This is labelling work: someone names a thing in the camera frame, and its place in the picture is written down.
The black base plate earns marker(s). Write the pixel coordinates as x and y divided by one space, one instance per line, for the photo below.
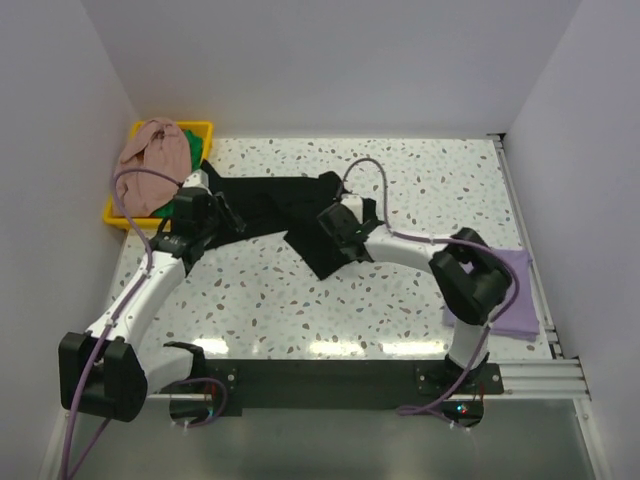
206 400

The folded purple t shirt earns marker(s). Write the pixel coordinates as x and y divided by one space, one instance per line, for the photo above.
484 287

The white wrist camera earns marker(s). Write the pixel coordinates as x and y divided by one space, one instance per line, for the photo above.
354 203
197 179

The aluminium front rail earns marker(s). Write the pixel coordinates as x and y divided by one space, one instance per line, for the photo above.
545 380

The aluminium rail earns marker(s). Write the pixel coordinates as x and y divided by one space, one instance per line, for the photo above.
545 380
539 296

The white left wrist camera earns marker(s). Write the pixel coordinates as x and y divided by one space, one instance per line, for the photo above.
197 179

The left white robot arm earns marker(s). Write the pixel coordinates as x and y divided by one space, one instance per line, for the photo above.
100 370

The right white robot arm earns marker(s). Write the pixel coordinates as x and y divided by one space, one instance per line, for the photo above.
417 251

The pink t shirt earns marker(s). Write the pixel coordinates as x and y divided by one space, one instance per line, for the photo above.
158 145

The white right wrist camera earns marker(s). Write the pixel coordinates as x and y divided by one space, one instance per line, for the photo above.
354 203

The green t shirt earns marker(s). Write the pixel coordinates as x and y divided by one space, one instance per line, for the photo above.
196 144

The yellow plastic bin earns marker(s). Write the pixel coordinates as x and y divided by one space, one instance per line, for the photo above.
115 214

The aluminium right side rail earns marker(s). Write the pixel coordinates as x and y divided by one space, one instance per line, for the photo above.
539 296

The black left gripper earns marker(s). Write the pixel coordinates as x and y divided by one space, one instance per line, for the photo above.
218 205

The black t shirt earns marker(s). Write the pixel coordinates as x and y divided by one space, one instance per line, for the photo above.
290 205

